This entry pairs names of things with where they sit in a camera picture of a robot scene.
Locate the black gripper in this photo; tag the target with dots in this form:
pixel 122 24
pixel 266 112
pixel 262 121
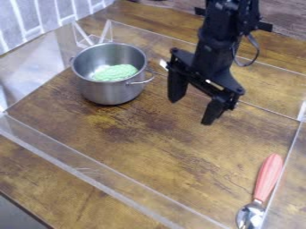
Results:
pixel 206 70

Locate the green object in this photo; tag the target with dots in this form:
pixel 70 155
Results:
pixel 115 72

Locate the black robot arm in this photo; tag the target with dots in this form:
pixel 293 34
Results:
pixel 230 19

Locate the silver pot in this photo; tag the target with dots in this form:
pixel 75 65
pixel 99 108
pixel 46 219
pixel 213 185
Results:
pixel 110 92

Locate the clear acrylic enclosure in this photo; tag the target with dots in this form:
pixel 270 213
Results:
pixel 141 166

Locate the red handled metal spoon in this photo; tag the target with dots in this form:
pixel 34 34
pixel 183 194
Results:
pixel 251 213

